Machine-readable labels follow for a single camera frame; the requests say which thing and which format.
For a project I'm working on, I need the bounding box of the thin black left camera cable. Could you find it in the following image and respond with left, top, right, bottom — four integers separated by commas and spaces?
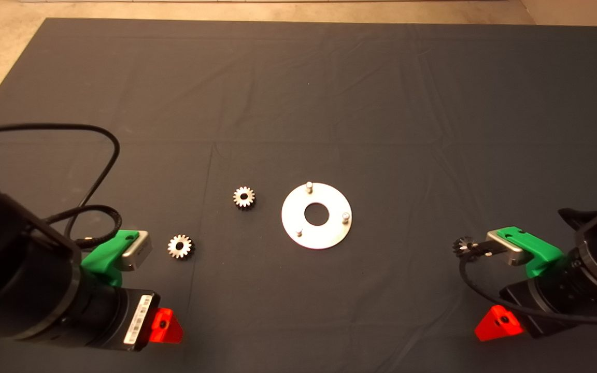
0, 123, 123, 245

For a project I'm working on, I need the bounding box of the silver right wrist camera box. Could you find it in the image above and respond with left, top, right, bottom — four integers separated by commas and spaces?
485, 231, 530, 267

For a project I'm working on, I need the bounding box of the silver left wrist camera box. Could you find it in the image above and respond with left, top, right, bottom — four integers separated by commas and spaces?
120, 231, 153, 272

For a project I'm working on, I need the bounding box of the thin black right camera cable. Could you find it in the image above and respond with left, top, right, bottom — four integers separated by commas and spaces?
458, 241, 597, 327

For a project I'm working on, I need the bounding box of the dark grey table cloth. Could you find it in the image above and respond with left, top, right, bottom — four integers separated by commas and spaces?
0, 18, 597, 373

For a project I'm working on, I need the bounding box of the thin black camera cable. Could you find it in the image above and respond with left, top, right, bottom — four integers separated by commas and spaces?
0, 123, 123, 245
458, 241, 597, 327

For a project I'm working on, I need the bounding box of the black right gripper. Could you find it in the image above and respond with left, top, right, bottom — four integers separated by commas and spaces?
474, 258, 597, 342

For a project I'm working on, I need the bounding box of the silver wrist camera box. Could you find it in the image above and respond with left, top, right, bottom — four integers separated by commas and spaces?
485, 231, 530, 267
120, 231, 153, 272

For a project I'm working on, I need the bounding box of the small steel planetary gear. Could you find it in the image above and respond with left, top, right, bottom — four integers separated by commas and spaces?
167, 234, 195, 260
233, 186, 256, 209

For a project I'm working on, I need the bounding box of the green right camera mount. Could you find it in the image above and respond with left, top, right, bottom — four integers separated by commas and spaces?
495, 226, 566, 278

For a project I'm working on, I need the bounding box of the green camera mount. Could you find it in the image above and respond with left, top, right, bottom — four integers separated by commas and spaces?
495, 226, 566, 278
81, 229, 140, 287

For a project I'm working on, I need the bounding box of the dark gear right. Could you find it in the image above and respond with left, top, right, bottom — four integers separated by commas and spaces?
452, 236, 478, 260

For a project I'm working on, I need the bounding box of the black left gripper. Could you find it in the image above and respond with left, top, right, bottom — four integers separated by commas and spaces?
103, 288, 184, 352

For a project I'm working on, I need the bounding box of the green left camera mount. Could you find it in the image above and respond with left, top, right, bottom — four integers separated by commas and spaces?
81, 229, 140, 287

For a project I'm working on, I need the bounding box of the round metal carrier plate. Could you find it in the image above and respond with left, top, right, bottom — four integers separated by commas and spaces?
281, 181, 353, 251

